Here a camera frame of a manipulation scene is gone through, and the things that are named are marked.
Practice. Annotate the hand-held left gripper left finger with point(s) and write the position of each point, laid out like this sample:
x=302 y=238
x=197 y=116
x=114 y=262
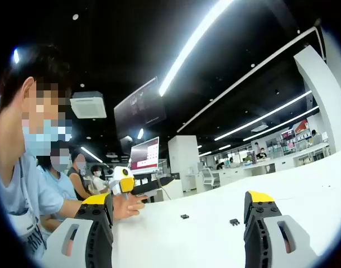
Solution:
x=89 y=240

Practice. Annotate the long ceiling strip light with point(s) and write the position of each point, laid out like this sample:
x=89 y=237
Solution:
x=192 y=42

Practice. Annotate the black plastic buckle pronged part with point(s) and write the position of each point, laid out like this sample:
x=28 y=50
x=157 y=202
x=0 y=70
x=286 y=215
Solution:
x=235 y=222

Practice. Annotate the short ceiling strip light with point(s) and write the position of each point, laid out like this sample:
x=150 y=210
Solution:
x=140 y=134

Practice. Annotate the white ceiling air conditioner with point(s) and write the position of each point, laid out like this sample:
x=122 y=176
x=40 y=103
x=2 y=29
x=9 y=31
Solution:
x=88 y=107

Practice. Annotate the black plastic buckle socket part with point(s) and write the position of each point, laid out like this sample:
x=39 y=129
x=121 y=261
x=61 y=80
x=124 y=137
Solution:
x=184 y=216

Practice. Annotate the white chest device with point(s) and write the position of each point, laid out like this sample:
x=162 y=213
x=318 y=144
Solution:
x=22 y=224

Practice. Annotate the white square pillar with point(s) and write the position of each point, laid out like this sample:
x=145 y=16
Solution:
x=182 y=162

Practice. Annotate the person's upper body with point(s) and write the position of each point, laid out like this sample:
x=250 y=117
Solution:
x=16 y=192

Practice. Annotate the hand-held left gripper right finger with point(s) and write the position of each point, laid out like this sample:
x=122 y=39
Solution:
x=259 y=240

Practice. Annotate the person's right hand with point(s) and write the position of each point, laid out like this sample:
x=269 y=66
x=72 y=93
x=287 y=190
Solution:
x=125 y=208

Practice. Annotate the white ceiling rail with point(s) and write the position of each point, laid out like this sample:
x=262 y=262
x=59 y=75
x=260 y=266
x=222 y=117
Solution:
x=251 y=75

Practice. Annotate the white framed computer monitor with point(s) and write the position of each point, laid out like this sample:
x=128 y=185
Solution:
x=145 y=155

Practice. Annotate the large white curved pillar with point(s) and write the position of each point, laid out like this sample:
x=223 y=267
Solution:
x=323 y=95

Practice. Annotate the large dark hanging screen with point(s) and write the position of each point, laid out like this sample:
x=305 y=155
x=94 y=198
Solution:
x=139 y=106

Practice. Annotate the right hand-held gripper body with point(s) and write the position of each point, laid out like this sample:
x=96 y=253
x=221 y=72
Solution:
x=117 y=176

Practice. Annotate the display shelf with goods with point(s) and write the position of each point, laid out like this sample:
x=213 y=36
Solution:
x=294 y=138

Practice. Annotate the white background counter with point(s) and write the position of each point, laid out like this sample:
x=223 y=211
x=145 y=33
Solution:
x=270 y=164

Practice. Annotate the white office chair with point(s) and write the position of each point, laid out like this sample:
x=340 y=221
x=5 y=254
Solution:
x=208 y=176

